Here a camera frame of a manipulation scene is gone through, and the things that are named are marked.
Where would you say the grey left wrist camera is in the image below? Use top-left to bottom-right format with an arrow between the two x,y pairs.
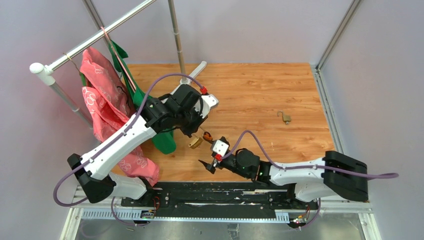
200,94 -> 219,119

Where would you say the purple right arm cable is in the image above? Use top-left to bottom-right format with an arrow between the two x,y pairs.
215,129 -> 400,180

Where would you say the pink patterned garment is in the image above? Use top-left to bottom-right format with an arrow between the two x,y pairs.
80,47 -> 160,186

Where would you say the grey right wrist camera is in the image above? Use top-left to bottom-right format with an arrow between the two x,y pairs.
210,139 -> 230,156

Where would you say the green garment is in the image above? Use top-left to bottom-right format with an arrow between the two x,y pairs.
108,40 -> 177,155

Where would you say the large brass padlock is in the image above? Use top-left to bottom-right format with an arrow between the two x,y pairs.
188,126 -> 206,150

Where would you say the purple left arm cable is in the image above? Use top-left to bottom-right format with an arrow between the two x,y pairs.
52,73 -> 208,208

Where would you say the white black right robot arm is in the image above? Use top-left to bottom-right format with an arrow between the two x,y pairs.
202,135 -> 369,209

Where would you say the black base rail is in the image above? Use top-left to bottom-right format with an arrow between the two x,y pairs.
71,181 -> 372,229

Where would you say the white metal clothes rack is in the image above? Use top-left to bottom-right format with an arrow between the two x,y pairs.
29,0 -> 208,130

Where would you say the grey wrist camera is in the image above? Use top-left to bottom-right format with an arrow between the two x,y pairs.
210,139 -> 230,156
200,94 -> 219,119

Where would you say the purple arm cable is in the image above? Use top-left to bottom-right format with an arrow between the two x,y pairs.
215,129 -> 400,180
52,73 -> 208,208

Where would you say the aluminium frame post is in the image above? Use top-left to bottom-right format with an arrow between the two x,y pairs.
311,0 -> 381,240

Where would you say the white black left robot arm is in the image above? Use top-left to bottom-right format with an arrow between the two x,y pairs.
67,84 -> 219,207

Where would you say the orange black Opel padlock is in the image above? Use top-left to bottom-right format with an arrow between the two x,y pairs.
202,131 -> 214,143

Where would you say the small brass padlock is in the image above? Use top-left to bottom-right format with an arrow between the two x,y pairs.
277,110 -> 292,125

